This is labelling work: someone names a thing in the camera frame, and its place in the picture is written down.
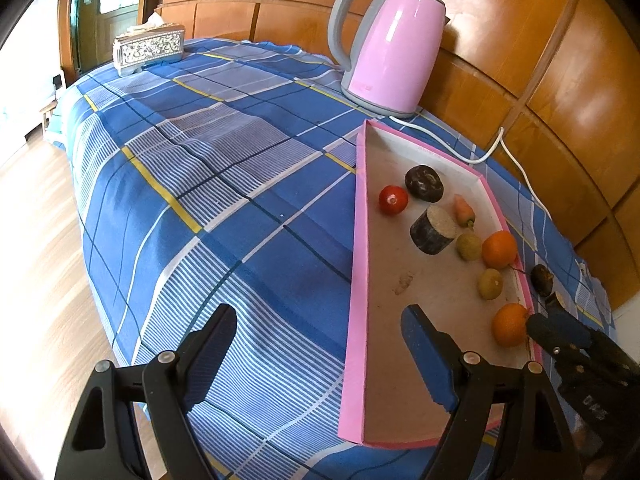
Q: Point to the red tomato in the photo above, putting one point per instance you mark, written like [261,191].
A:
[393,200]

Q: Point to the small wooden stool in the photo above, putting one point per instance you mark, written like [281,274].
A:
[47,111]

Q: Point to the small carrot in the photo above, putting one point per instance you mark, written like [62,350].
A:
[463,208]

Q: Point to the ornate silver tissue box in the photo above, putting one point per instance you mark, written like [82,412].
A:
[150,50]

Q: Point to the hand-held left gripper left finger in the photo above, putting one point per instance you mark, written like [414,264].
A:
[220,340]

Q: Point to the dark cut root piece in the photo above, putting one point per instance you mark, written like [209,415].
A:
[432,232]

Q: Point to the pink electric kettle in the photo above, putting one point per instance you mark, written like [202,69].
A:
[395,45]

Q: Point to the wooden glass door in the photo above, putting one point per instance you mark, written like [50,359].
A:
[95,35]

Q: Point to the green-brown kiwi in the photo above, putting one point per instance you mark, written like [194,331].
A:
[490,284]
[469,246]

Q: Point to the pink shallow cardboard box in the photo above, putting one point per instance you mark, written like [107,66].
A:
[395,320]

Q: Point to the dark oval fruit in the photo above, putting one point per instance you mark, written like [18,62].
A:
[542,279]

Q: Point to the orange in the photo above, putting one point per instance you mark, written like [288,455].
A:
[509,325]
[499,249]

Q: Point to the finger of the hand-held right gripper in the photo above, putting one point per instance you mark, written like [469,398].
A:
[555,331]
[562,310]

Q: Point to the blue plaid cloth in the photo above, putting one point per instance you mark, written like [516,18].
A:
[225,160]

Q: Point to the dark round fruit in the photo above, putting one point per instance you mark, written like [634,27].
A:
[424,183]

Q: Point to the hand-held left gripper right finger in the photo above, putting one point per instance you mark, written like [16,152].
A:
[425,355]

